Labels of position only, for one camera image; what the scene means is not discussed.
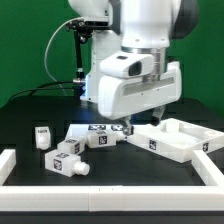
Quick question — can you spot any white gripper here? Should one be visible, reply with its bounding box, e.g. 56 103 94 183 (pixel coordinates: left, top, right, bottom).
98 51 182 136

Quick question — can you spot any white square tabletop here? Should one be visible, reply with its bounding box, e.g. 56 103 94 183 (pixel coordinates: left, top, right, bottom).
127 118 224 163

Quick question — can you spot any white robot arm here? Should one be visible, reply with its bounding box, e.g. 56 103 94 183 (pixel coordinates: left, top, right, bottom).
68 0 199 135

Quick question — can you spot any white marker sheet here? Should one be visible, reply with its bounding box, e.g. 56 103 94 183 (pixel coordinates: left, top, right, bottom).
66 124 125 141

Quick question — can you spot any white U-shaped fence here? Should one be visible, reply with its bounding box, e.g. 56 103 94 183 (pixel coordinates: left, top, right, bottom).
0 149 224 212

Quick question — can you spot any black camera on stand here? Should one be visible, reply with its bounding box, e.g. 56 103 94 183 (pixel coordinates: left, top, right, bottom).
66 18 109 94

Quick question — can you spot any black cable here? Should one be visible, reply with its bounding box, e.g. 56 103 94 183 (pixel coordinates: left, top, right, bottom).
8 80 81 102

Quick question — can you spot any grey cable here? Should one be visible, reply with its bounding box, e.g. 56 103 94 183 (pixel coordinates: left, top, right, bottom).
43 17 84 96

